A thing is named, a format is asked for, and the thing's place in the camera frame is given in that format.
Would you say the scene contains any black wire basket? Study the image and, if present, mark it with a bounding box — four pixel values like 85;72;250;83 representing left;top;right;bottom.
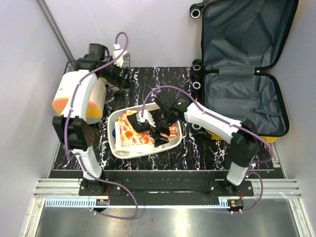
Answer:
64;54;131;91

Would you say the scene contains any white cloth garment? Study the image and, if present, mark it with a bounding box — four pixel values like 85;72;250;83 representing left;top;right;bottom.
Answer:
115;140;156;153

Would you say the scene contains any pink yellow drawer box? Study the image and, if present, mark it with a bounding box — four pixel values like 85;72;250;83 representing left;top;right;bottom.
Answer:
52;70;106;124

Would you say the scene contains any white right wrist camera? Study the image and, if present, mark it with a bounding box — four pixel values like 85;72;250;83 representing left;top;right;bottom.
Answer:
136;110;156;127

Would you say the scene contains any orange white patterned towel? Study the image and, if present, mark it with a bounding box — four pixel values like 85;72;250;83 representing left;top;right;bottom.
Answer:
161;123;178;141

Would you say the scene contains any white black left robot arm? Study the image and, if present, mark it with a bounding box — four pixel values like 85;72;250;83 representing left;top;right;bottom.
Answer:
52;43;130;196

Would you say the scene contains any yellow Pikachu suitcase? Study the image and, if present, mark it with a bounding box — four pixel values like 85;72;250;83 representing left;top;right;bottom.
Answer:
189;0;298;143

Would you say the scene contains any white plastic tray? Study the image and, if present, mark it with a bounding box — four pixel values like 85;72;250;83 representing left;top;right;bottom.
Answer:
107;105;182;159

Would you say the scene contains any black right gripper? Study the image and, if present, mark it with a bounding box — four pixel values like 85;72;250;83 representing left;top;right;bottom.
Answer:
147;110;175;148

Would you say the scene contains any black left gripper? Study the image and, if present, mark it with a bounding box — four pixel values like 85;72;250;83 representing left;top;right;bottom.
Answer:
100;58;131;89

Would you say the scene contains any navy blue garment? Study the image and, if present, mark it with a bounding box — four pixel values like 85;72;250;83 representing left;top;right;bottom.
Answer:
112;128;116;138

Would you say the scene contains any orange floral cloth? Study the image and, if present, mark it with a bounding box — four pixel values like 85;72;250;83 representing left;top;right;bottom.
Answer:
118;110;154;147

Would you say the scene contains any black cloth pouch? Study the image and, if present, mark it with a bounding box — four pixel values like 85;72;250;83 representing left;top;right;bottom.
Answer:
127;109;160;133

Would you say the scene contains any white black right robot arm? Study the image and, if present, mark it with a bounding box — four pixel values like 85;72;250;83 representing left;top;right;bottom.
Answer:
153;91;261;196

